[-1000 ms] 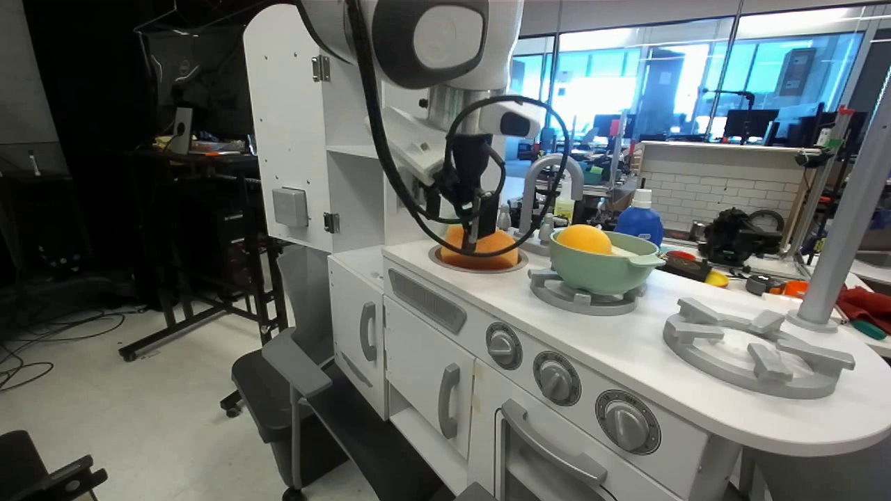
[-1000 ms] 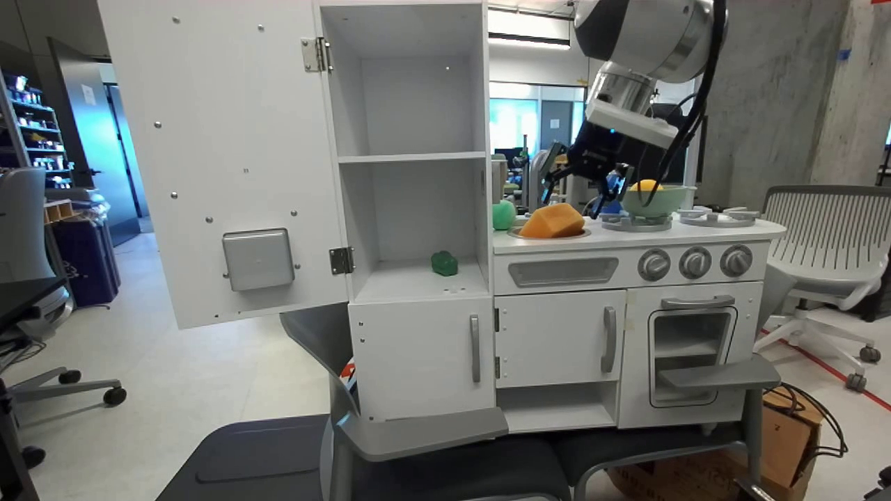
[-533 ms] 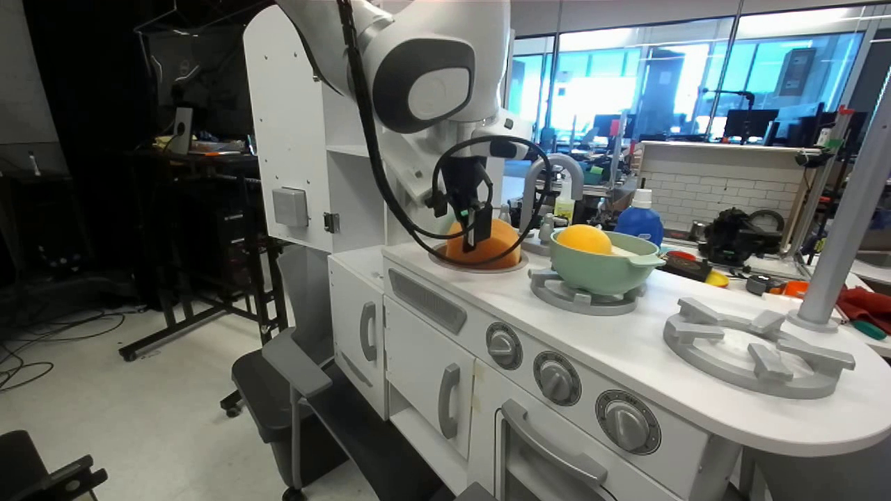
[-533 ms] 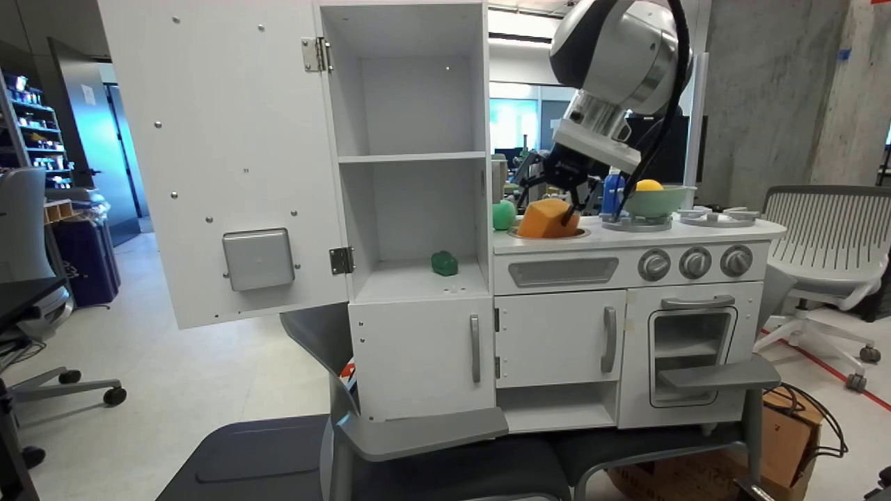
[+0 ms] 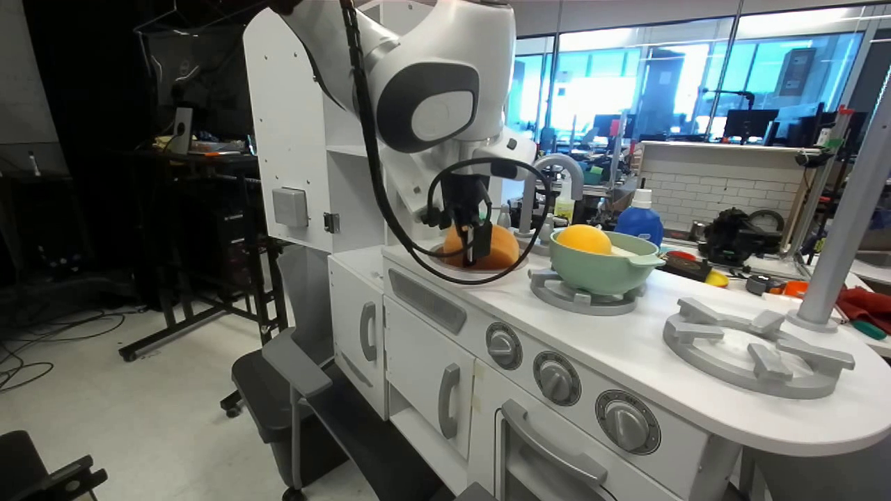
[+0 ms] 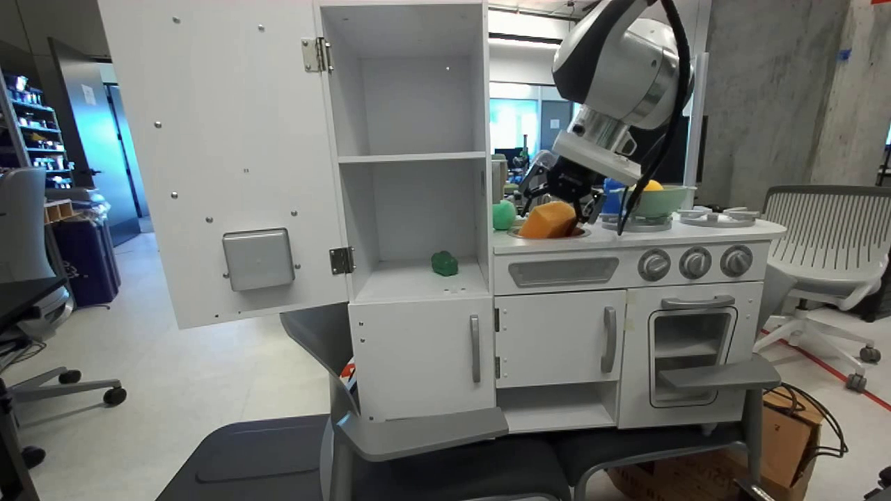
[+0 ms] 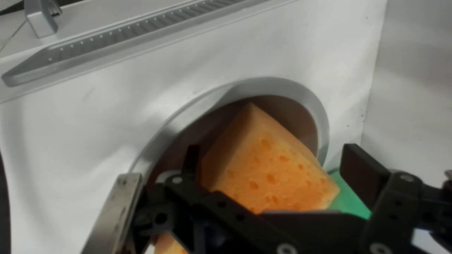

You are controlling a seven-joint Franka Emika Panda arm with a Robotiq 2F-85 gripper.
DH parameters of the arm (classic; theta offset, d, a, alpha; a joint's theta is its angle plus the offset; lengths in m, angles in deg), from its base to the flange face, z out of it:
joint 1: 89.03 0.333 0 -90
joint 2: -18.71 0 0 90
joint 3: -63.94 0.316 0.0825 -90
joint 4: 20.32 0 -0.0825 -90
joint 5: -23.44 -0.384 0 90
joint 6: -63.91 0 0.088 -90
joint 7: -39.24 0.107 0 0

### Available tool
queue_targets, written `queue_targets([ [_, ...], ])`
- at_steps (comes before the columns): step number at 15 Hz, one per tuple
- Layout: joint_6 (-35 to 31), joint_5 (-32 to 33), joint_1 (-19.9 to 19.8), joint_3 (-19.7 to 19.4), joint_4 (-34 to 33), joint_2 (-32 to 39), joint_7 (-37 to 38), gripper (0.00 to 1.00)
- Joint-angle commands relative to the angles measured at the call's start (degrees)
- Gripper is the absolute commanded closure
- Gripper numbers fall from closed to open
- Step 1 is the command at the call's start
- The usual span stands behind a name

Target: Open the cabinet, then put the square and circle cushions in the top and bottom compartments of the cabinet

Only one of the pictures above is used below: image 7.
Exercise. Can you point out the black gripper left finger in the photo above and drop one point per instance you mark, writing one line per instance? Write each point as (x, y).
(244, 226)

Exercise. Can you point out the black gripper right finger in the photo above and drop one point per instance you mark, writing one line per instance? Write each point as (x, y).
(404, 206)

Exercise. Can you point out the orange square sponge cushion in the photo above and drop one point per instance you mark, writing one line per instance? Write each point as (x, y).
(263, 164)

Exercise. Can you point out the silver sink basin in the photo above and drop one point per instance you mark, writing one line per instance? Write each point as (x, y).
(283, 89)

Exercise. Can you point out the white toy play kitchen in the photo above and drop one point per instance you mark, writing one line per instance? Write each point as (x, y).
(93, 131)

